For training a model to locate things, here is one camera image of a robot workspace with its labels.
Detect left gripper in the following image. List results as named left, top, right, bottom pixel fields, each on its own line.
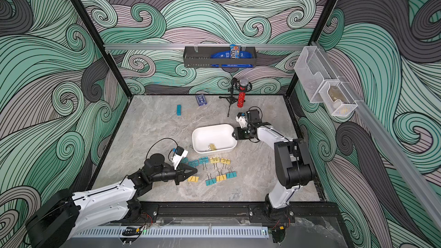
left=150, top=163, right=197, bottom=186

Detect teal binder clip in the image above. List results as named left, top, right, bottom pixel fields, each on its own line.
left=205, top=176, right=217, bottom=186
left=226, top=166, right=237, bottom=179
left=199, top=157, right=209, bottom=171
left=188, top=160, right=200, bottom=168
left=181, top=157, right=189, bottom=164

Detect yellow binder clip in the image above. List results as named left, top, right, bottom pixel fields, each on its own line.
left=209, top=157, right=221, bottom=169
left=220, top=158, right=231, bottom=169
left=187, top=176, right=199, bottom=183
left=216, top=171, right=227, bottom=182
left=208, top=144, right=217, bottom=151

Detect white plastic storage box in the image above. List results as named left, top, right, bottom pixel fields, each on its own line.
left=192, top=124, right=238, bottom=156

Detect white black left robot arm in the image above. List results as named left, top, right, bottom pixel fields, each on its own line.
left=25, top=147, right=198, bottom=248

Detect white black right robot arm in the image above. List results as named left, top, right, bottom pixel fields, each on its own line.
left=232, top=109, right=315, bottom=216

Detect blue card box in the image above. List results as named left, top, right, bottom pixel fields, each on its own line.
left=195, top=94, right=207, bottom=106

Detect red glitter microphone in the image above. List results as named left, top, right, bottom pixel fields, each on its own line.
left=237, top=78, right=250, bottom=108

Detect black microphone tripod stand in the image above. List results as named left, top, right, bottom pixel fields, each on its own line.
left=219, top=78, right=239, bottom=117

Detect teal small block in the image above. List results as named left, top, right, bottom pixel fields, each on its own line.
left=176, top=104, right=181, bottom=116

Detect blue package in shelf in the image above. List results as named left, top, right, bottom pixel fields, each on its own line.
left=211, top=51, right=253, bottom=68

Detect clear plastic wall bin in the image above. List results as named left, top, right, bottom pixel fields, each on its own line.
left=295, top=46, right=337, bottom=103

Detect black wall shelf basket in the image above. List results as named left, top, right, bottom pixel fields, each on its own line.
left=183, top=46, right=257, bottom=68

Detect small clear wall bin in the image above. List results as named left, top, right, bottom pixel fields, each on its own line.
left=319, top=80, right=357, bottom=118

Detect right aluminium wall rail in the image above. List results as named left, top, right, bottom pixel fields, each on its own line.
left=312, top=41, right=441, bottom=228

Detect aluminium wall rail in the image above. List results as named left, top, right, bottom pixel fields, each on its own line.
left=103, top=42, right=306, bottom=51
left=312, top=41, right=441, bottom=228

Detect black corner frame post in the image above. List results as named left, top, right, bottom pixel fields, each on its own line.
left=283, top=0, right=351, bottom=97

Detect black left corner post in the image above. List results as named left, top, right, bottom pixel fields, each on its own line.
left=70, top=0, right=133, bottom=99

